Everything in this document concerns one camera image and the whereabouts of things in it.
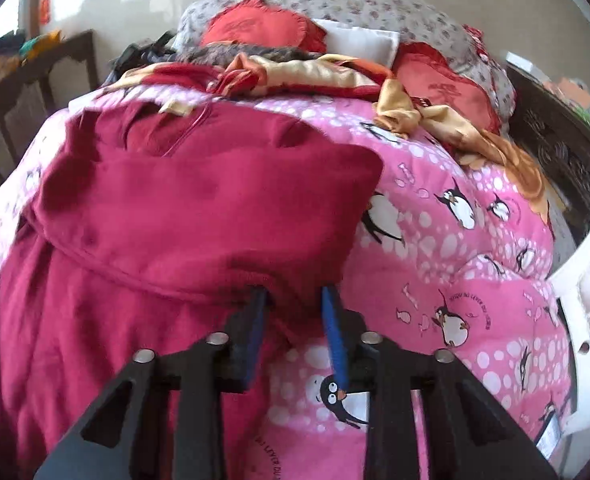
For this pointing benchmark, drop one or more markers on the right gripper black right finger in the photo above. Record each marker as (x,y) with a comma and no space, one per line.
(428,416)

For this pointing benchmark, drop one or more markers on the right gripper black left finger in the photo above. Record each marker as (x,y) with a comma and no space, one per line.
(121,433)

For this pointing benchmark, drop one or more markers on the dark red sweater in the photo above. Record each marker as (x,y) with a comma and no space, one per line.
(148,229)

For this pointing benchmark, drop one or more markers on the pink penguin quilt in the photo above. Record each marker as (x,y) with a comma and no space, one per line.
(443,258)

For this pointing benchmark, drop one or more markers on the dark carved wooden headboard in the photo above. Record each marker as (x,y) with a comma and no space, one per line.
(559,139)

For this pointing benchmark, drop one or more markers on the orange red satin blanket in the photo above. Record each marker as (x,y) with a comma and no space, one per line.
(252,76)

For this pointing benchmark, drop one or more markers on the black device beside bed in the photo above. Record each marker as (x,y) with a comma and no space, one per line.
(140,55)

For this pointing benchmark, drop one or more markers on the right red heart pillow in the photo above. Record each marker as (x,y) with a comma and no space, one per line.
(425,75)

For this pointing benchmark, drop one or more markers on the red heart pillow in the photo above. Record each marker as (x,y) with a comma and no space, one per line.
(265,25)
(425,75)

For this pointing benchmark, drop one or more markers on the dark patterned fuzzy cloth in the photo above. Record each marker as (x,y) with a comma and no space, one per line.
(222,54)

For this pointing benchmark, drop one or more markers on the white square pillow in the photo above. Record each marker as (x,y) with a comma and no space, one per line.
(375,45)

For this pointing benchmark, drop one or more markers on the left red heart pillow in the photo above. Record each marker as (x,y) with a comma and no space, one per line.
(265,25)

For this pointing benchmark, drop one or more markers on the floral grey duvet pile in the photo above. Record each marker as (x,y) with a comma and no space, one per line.
(414,20)

